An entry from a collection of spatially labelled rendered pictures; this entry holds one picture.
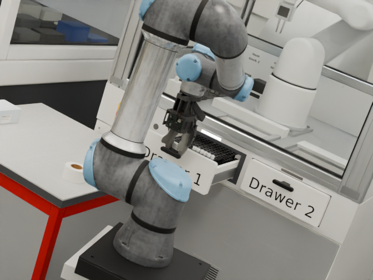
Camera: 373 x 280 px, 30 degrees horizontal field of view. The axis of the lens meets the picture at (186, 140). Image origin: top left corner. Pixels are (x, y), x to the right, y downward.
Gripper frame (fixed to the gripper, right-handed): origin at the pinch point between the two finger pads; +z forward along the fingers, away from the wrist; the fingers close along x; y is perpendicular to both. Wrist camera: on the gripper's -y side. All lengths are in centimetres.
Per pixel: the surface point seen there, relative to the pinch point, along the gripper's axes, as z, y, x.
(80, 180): 13.3, 23.6, -15.2
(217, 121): -8.6, -22.6, 0.6
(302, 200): 2.4, -21.0, 38.5
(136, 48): -20.5, -23.0, -39.0
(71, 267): 15, 63, 15
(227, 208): 17.4, -22.8, 14.8
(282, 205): 7.1, -21.0, 32.8
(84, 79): 9, -55, -80
